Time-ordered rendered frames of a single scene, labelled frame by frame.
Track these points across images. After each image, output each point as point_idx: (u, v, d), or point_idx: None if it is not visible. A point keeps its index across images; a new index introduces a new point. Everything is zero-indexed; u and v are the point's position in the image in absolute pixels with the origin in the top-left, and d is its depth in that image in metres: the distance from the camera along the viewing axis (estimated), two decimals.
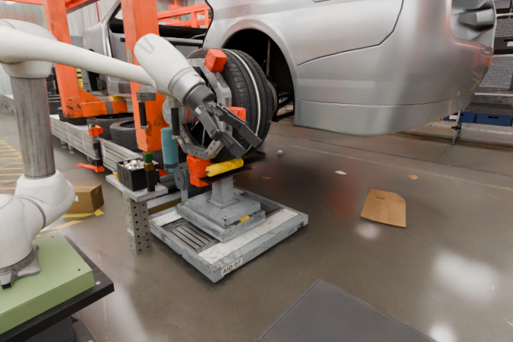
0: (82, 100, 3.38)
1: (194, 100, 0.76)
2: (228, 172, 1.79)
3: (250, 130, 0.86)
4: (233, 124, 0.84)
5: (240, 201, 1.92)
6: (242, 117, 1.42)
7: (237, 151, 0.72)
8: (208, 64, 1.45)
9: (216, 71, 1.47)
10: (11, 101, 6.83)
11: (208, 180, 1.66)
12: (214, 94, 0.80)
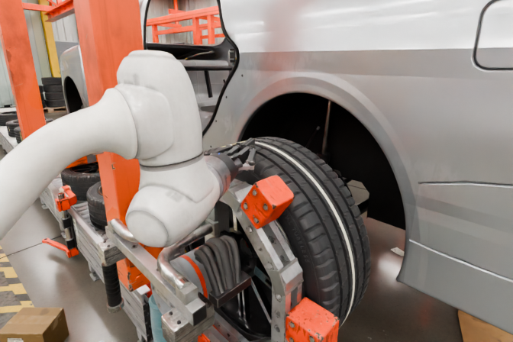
0: None
1: None
2: None
3: None
4: (240, 153, 0.72)
5: None
6: (332, 340, 0.62)
7: None
8: (252, 212, 0.64)
9: (269, 222, 0.67)
10: None
11: None
12: None
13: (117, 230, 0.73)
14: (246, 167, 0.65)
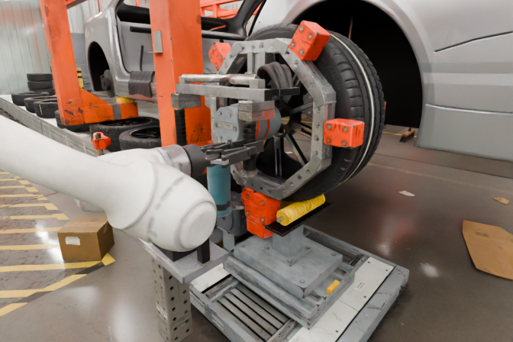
0: (85, 102, 2.76)
1: None
2: None
3: (253, 152, 0.75)
4: (233, 151, 0.72)
5: (312, 252, 1.33)
6: (359, 137, 0.83)
7: None
8: (298, 46, 0.86)
9: (310, 59, 0.88)
10: (4, 102, 6.21)
11: (282, 230, 1.07)
12: (199, 175, 0.67)
13: (190, 76, 0.95)
14: (217, 161, 0.65)
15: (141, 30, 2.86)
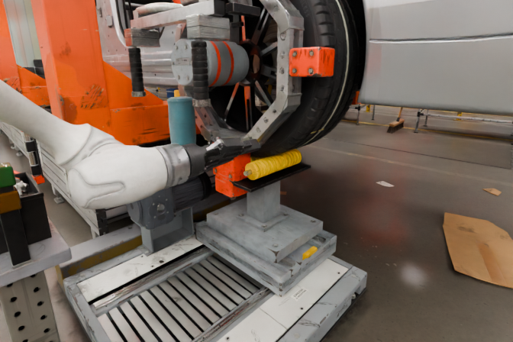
0: (24, 82, 2.45)
1: None
2: (277, 172, 1.10)
3: (249, 145, 0.76)
4: (228, 148, 0.73)
5: (290, 219, 1.23)
6: (329, 65, 0.73)
7: (252, 146, 0.80)
8: None
9: None
10: None
11: (250, 186, 0.97)
12: (204, 169, 0.65)
13: (143, 7, 0.84)
14: (213, 144, 0.66)
15: None
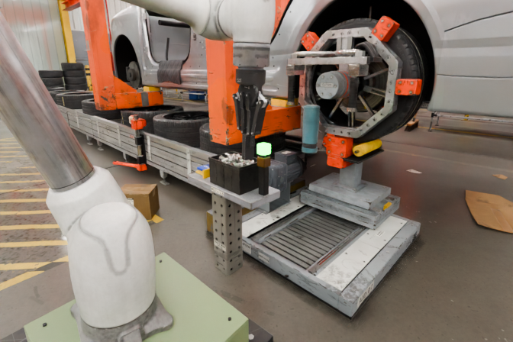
0: (117, 89, 3.00)
1: None
2: (366, 153, 1.69)
3: (250, 143, 0.76)
4: (251, 121, 0.76)
5: (368, 186, 1.82)
6: (419, 88, 1.32)
7: (246, 153, 0.80)
8: (379, 32, 1.35)
9: (385, 40, 1.37)
10: None
11: (356, 160, 1.56)
12: (241, 84, 0.70)
13: (302, 53, 1.44)
14: (262, 96, 0.71)
15: (169, 24, 3.10)
